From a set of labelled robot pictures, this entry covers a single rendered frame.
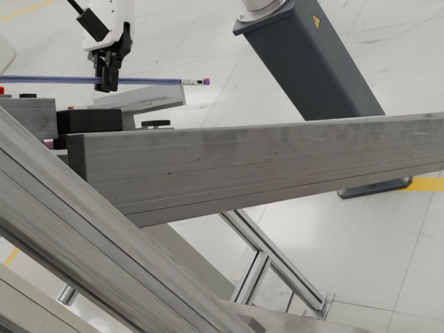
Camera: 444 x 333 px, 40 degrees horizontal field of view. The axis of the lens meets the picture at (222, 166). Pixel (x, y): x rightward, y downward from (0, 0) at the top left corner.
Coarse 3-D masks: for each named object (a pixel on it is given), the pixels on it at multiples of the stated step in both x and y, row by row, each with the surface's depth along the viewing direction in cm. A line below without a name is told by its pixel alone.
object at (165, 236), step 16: (160, 240) 157; (176, 240) 161; (176, 256) 161; (192, 256) 165; (192, 272) 165; (208, 272) 169; (208, 288) 170; (224, 288) 174; (272, 288) 188; (288, 288) 184; (256, 304) 188; (272, 304) 184; (288, 304) 181
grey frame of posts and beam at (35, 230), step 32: (0, 64) 28; (0, 128) 28; (32, 160) 29; (0, 192) 28; (64, 192) 30; (96, 192) 31; (0, 224) 30; (32, 224) 29; (64, 224) 30; (96, 224) 31; (128, 224) 33; (32, 256) 32; (64, 256) 30; (96, 256) 31; (160, 256) 34; (96, 288) 32; (128, 288) 33; (192, 288) 36; (0, 320) 104; (128, 320) 36; (160, 320) 34; (224, 320) 38
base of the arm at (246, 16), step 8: (248, 0) 153; (256, 0) 152; (264, 0) 152; (272, 0) 152; (280, 0) 150; (288, 0) 150; (240, 8) 162; (248, 8) 156; (256, 8) 154; (264, 8) 154; (272, 8) 151; (280, 8) 150; (240, 16) 158; (248, 16) 156; (256, 16) 153; (264, 16) 151
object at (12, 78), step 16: (0, 80) 94; (16, 80) 95; (32, 80) 97; (48, 80) 99; (64, 80) 102; (80, 80) 104; (96, 80) 106; (128, 80) 111; (144, 80) 114; (160, 80) 117; (176, 80) 120; (208, 80) 126
